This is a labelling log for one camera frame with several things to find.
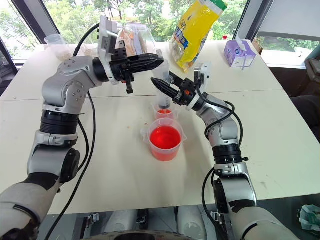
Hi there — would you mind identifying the clear plastic bag with food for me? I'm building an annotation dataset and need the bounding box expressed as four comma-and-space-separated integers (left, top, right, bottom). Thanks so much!
116, 23, 157, 58

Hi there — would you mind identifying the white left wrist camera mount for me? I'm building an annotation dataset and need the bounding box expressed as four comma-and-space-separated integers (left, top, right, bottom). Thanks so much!
96, 15, 121, 86

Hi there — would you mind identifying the large cup with red liquid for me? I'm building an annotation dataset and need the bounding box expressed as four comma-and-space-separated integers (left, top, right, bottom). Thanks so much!
139, 118, 188, 162

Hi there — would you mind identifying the dark window frame beam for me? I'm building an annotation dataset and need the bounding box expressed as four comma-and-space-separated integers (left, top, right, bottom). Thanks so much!
233, 0, 266, 42
15, 0, 61, 46

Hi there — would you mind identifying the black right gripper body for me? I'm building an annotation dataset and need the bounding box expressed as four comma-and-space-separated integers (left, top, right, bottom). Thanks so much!
172, 77, 199, 111

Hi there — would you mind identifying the crumpled green plastic bag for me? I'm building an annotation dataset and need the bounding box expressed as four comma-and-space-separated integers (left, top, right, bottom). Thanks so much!
298, 204, 320, 232

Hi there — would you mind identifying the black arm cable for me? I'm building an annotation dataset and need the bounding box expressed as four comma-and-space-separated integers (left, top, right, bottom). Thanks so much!
196, 79, 245, 148
201, 166, 227, 240
43, 23, 101, 240

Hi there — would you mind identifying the dark chair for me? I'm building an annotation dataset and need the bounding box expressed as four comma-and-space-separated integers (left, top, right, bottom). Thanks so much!
289, 48, 320, 142

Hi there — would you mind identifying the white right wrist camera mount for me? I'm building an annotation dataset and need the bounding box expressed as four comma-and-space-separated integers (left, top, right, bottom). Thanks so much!
193, 62, 212, 95

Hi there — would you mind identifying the yellow snack bag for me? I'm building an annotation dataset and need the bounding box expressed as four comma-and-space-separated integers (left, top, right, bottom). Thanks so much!
169, 0, 228, 74

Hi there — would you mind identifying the clear empty plastic cup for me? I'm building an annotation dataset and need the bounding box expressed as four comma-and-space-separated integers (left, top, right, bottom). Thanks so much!
44, 34, 70, 61

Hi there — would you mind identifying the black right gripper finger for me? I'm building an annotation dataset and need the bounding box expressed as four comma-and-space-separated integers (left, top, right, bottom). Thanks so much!
168, 71, 187, 88
150, 77, 180, 101

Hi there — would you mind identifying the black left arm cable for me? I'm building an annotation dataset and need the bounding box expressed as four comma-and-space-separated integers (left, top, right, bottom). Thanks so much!
43, 23, 101, 240

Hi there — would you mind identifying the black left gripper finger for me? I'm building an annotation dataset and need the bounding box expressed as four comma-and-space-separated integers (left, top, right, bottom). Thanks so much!
128, 61, 164, 75
127, 53, 165, 65

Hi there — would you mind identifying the small cup with red liquid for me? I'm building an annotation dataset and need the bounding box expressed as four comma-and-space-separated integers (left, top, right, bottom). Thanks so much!
150, 102, 176, 121

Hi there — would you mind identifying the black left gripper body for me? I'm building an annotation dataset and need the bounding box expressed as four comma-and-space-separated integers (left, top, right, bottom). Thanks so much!
109, 41, 136, 95

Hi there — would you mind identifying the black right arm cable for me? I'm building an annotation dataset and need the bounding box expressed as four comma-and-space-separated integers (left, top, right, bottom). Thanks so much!
196, 79, 245, 148
201, 166, 227, 240

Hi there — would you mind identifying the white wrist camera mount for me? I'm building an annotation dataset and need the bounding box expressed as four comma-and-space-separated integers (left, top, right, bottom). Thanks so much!
193, 62, 212, 95
96, 15, 121, 86

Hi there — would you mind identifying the purple tissue box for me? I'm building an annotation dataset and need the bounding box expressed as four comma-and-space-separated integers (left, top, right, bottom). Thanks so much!
223, 34, 257, 72

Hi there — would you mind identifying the clear plastic syringe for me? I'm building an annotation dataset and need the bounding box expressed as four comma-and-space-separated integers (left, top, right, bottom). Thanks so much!
151, 58, 175, 112

